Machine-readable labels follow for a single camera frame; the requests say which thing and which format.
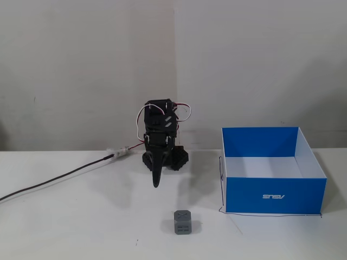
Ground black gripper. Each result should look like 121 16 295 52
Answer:
143 131 176 189

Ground gray printed block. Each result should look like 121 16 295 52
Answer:
173 209 192 235

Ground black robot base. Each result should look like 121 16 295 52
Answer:
141 145 190 172

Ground blue and white cardboard box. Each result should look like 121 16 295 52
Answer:
220 126 328 215

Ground white taped cable connector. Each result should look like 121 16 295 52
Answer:
105 146 131 163

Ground red and white servo wires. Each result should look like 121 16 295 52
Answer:
127 101 192 150

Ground black power cable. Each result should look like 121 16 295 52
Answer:
0 155 114 203

